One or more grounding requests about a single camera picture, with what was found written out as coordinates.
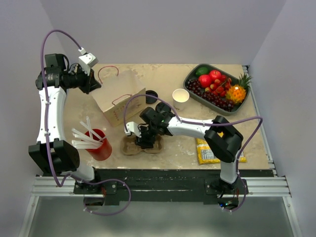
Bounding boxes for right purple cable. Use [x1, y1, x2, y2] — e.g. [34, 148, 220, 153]
[123, 94, 263, 213]

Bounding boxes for white wrapped straws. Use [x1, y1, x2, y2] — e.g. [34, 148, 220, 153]
[72, 116, 106, 150]

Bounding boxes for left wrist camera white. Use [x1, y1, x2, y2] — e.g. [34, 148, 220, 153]
[78, 47, 98, 75]

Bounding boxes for red cherries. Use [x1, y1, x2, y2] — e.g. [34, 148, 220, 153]
[204, 75, 232, 97]

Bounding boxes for toy pineapple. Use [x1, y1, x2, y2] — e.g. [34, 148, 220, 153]
[225, 74, 252, 105]

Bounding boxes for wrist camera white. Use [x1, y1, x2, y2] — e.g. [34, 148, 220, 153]
[124, 121, 141, 138]
[78, 47, 98, 75]

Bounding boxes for red straw holder cup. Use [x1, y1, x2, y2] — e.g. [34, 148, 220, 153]
[86, 129, 112, 161]

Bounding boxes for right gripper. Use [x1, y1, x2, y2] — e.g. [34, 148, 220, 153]
[135, 124, 158, 150]

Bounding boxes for green lime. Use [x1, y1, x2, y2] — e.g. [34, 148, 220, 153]
[196, 67, 209, 77]

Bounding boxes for white paper cup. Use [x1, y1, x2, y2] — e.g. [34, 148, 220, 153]
[172, 88, 190, 111]

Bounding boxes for yellow snack bag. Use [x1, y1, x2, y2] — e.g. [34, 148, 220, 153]
[196, 131, 247, 165]

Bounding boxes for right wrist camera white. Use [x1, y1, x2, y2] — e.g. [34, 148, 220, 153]
[124, 121, 141, 138]

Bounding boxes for dark red grapes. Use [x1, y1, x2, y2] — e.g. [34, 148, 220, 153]
[185, 79, 234, 112]

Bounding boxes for black coffee lid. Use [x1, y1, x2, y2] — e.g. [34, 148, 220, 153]
[155, 102, 171, 116]
[146, 90, 158, 104]

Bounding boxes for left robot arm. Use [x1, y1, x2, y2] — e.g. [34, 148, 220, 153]
[28, 53, 102, 194]

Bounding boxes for red apple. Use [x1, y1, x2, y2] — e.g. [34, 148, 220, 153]
[209, 70, 222, 81]
[198, 75, 212, 88]

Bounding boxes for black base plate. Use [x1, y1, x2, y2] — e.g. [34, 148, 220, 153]
[41, 168, 275, 206]

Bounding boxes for grey fruit tray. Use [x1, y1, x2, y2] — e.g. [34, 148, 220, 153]
[183, 64, 251, 116]

